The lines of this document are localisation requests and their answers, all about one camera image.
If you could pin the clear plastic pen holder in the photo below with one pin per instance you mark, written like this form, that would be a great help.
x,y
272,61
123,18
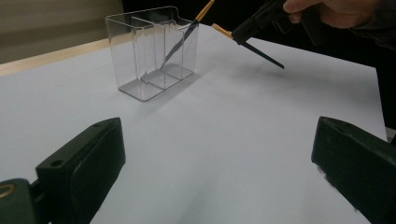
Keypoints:
x,y
130,62

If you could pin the wooden table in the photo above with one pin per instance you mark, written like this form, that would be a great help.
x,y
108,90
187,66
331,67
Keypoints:
x,y
46,59

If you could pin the black pencil with orange end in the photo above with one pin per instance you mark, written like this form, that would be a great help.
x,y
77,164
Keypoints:
x,y
264,56
203,13

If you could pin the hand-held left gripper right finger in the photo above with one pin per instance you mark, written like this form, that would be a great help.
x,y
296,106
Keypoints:
x,y
358,168

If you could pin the white table sheet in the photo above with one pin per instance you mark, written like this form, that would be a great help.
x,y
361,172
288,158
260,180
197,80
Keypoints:
x,y
218,124

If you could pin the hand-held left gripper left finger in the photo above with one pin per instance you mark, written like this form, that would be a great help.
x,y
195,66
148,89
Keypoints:
x,y
87,168

